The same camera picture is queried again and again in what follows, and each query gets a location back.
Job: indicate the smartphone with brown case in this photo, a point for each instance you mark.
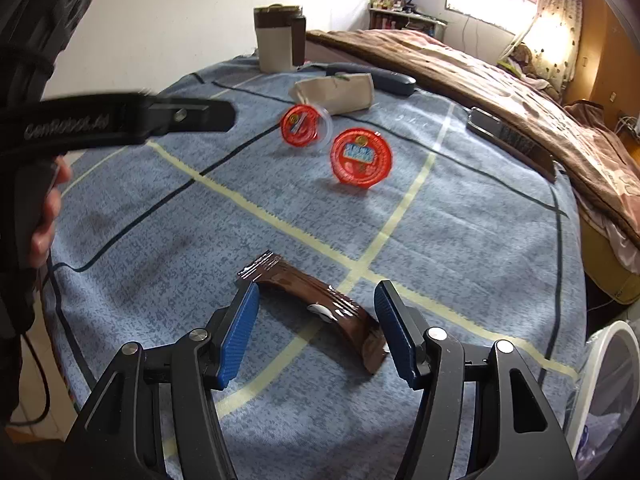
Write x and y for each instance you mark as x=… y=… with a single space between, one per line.
x=505 y=137

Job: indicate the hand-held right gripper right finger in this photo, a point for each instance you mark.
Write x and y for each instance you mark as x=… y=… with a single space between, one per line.
x=396 y=335

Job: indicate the brown snack wrapper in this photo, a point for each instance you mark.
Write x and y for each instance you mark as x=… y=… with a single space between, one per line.
x=300 y=287

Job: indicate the white and brown thermos jug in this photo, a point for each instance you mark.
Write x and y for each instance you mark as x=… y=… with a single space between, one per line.
x=275 y=45

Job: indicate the brown blanket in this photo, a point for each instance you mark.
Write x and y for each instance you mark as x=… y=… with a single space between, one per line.
x=500 y=85

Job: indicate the yellow mattress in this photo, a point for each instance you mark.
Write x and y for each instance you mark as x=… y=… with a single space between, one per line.
x=610 y=270

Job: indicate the plush doll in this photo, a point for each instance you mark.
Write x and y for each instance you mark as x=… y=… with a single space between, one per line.
x=525 y=60

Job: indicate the white plastic trash bin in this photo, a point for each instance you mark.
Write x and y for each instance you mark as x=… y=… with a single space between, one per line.
x=600 y=350

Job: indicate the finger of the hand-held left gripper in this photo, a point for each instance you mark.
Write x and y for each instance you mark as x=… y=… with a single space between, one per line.
x=200 y=115

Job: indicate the red lidded plastic cup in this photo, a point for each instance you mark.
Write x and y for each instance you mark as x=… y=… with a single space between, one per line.
x=357 y=157
x=300 y=127

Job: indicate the blue checked tablecloth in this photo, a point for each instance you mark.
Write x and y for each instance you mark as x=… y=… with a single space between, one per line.
x=450 y=240

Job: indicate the clear plastic bin liner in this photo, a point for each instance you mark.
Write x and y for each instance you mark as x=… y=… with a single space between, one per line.
x=615 y=435

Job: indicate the brown paper bag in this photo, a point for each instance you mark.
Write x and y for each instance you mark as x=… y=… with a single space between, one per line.
x=340 y=92

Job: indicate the person's left hand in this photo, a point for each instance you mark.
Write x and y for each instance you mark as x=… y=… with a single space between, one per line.
x=50 y=220

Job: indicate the floral curtain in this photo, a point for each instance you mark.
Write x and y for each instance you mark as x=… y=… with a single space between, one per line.
x=560 y=10

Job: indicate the white wall shelf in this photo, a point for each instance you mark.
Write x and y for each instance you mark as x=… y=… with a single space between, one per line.
x=410 y=22

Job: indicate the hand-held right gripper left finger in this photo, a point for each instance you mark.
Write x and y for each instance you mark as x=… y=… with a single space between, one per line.
x=239 y=335

